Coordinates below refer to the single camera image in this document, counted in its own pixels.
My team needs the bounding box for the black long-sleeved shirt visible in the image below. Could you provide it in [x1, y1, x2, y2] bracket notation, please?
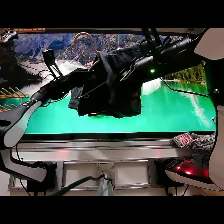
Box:
[68, 43, 145, 120]

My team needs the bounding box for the brown clothes hanger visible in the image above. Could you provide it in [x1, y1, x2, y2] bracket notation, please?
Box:
[71, 31, 100, 60]

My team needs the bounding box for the red and white patterned garment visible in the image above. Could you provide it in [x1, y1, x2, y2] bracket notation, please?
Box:
[171, 131, 195, 149]

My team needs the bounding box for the grey garment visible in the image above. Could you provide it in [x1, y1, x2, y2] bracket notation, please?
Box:
[189, 132, 217, 158]

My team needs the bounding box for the silver frame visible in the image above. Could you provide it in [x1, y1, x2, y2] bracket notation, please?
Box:
[8, 138, 214, 196]

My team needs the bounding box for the black cable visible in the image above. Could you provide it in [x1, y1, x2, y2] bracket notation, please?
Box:
[161, 77, 210, 99]

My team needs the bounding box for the green cable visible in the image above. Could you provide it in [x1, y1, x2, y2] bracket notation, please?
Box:
[49, 174, 114, 197]

